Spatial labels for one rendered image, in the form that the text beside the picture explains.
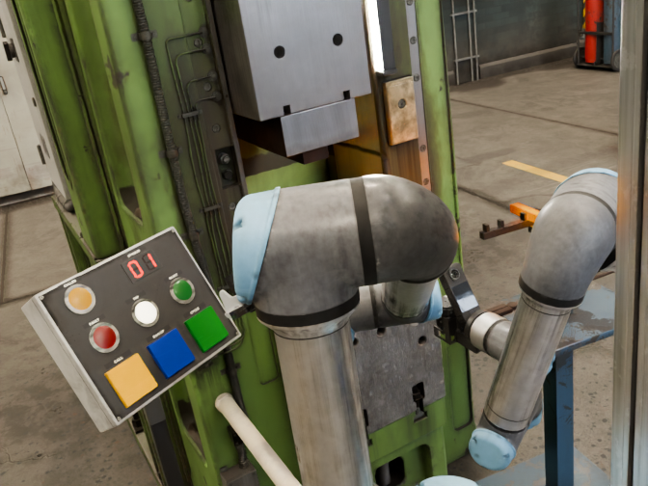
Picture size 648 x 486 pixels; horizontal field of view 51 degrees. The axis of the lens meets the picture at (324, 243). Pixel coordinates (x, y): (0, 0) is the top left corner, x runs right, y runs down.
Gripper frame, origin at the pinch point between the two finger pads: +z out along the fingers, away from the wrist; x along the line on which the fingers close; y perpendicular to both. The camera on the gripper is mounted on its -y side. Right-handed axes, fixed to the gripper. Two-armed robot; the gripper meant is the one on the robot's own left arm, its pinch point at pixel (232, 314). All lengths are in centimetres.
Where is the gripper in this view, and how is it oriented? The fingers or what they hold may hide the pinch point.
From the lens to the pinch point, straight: 136.0
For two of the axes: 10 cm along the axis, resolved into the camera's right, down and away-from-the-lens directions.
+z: -6.2, 3.6, 7.0
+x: -5.8, 3.9, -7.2
